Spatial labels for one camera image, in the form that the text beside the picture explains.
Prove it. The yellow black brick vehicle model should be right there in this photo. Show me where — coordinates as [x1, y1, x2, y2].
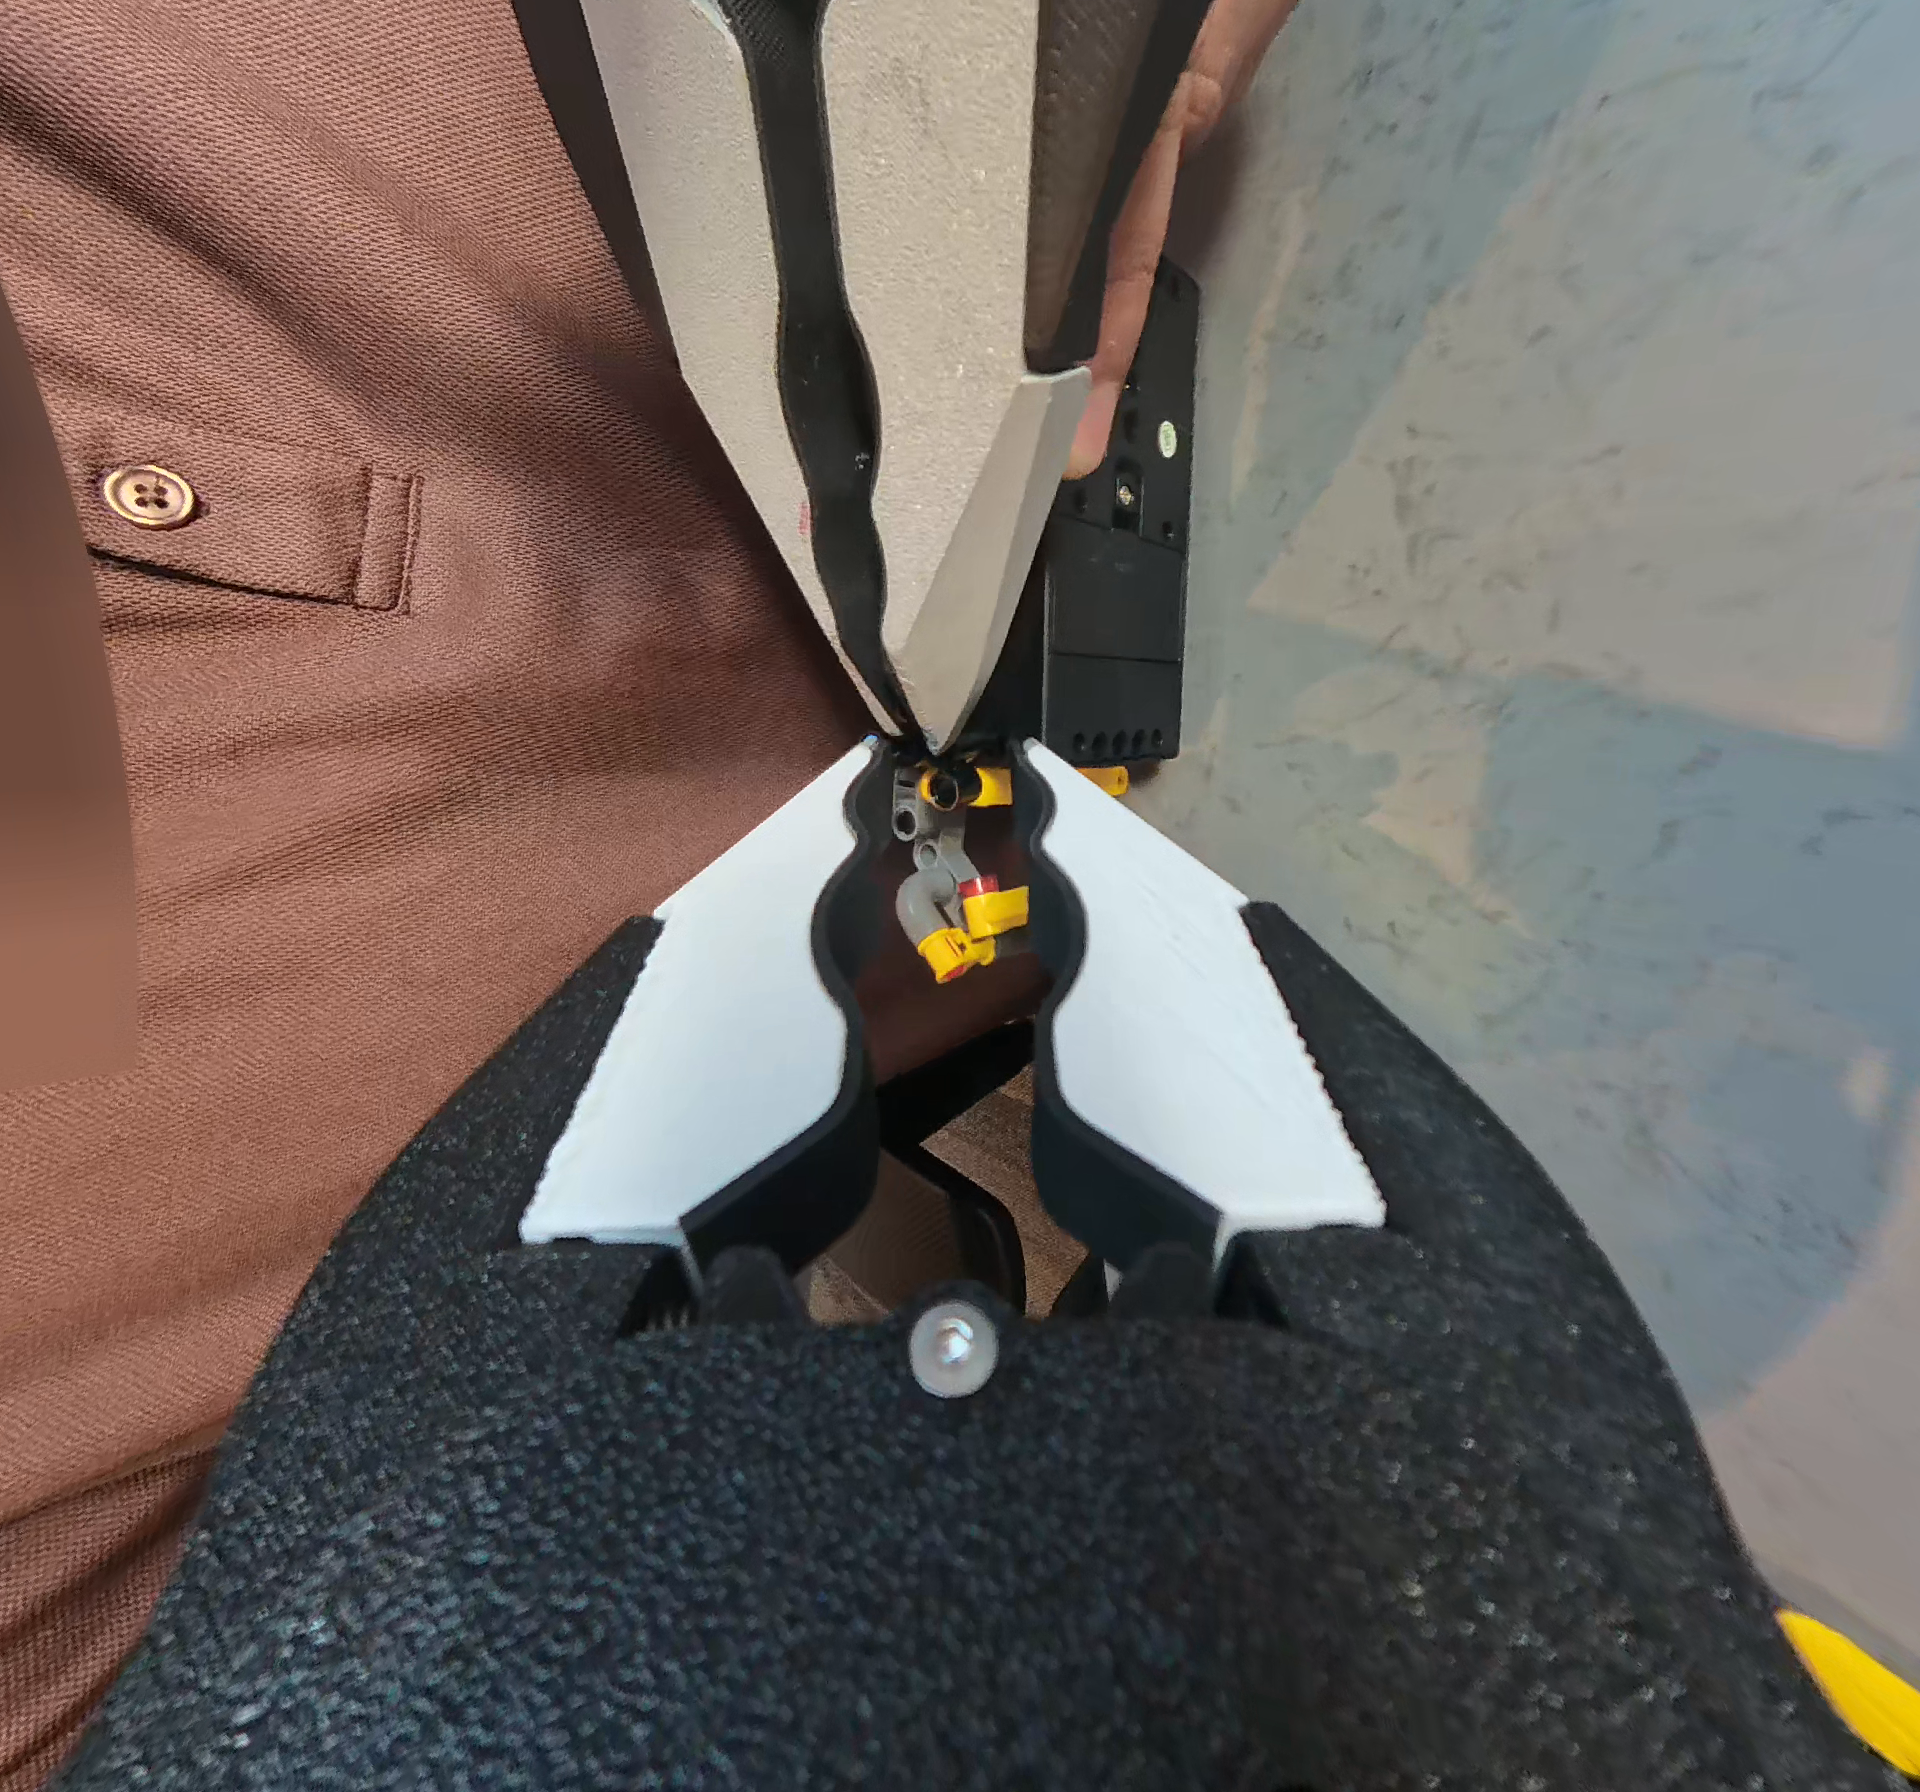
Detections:
[885, 253, 1204, 985]

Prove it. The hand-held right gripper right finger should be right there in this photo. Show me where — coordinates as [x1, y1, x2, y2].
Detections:
[1019, 739, 1387, 1271]

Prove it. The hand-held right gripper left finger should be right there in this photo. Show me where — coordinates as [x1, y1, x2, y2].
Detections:
[517, 741, 881, 1271]

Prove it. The grey desk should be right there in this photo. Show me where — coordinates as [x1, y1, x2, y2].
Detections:
[1141, 0, 1920, 1644]

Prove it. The yellow curved panel assembly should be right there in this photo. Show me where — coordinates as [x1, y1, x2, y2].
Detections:
[1779, 1610, 1920, 1783]

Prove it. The person's brown sweater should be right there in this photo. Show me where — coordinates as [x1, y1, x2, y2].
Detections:
[0, 0, 1054, 1792]

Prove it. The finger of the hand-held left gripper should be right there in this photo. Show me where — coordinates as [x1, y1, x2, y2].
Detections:
[819, 0, 1096, 759]
[574, 0, 909, 735]

